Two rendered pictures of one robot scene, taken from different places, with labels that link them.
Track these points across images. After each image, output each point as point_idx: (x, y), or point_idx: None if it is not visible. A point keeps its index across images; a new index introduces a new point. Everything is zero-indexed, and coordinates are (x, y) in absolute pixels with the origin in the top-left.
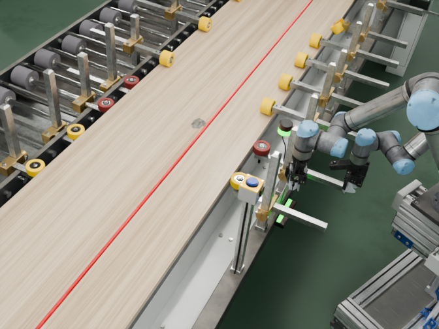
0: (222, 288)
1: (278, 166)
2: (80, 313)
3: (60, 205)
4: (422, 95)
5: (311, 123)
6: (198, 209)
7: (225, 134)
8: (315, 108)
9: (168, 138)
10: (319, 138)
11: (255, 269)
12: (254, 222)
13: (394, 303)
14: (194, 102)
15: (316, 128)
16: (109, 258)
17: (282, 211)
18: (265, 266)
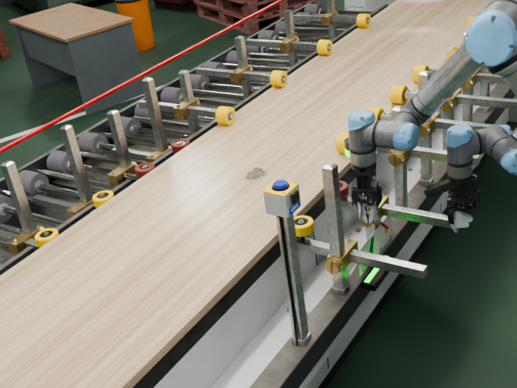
0: (278, 363)
1: (337, 185)
2: (61, 380)
3: (65, 270)
4: (479, 17)
5: (365, 111)
6: (239, 259)
7: (289, 180)
8: None
9: (215, 192)
10: (375, 127)
11: (373, 387)
12: None
13: None
14: (254, 154)
15: (369, 115)
16: (112, 319)
17: (362, 259)
18: (389, 383)
